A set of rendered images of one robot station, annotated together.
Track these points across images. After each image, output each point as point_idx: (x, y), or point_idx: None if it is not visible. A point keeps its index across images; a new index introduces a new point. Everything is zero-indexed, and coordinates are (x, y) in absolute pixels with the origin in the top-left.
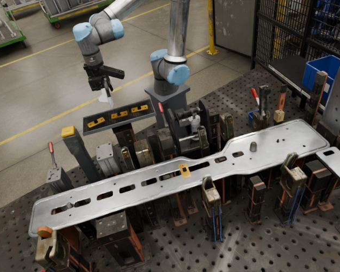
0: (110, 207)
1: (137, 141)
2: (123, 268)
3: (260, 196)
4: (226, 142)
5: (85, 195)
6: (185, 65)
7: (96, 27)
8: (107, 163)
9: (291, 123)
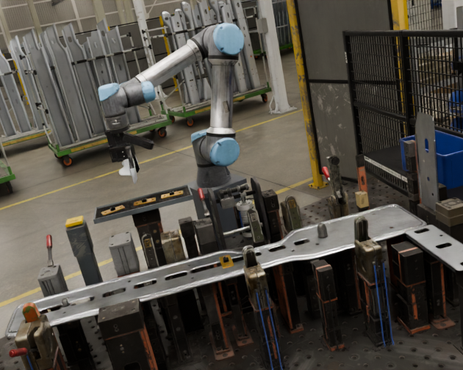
0: (120, 301)
1: (165, 231)
2: None
3: (328, 285)
4: None
5: (87, 294)
6: (232, 139)
7: (124, 87)
8: (121, 254)
9: (380, 208)
